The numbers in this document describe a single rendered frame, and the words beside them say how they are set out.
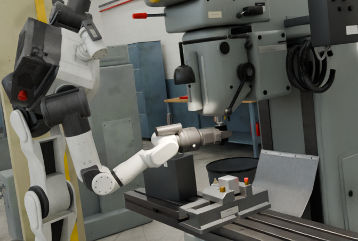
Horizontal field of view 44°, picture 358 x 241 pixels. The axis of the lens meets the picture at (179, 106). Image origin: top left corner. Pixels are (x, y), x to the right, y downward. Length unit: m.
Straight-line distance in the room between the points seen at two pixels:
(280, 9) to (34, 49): 0.93
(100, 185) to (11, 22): 1.82
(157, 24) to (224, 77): 7.92
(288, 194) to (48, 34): 1.14
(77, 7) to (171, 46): 7.34
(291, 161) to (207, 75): 0.60
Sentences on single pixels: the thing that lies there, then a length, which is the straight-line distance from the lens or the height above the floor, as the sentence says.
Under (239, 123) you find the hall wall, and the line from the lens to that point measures 7.81.
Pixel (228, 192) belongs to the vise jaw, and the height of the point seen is 1.03.
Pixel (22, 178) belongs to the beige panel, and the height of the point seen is 0.88.
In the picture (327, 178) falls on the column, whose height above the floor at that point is 0.98.
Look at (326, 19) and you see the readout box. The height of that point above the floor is 1.60.
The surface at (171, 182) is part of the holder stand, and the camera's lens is 1.97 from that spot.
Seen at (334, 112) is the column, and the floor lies 1.25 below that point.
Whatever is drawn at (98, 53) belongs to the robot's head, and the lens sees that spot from 1.59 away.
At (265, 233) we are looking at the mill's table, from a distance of 1.59.
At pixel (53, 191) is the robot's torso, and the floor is 1.06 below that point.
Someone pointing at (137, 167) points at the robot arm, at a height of 1.17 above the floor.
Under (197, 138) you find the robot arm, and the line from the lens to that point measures 1.62.
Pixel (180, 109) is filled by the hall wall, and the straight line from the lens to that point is 9.07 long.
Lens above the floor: 1.52
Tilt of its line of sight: 6 degrees down
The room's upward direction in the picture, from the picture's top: 7 degrees counter-clockwise
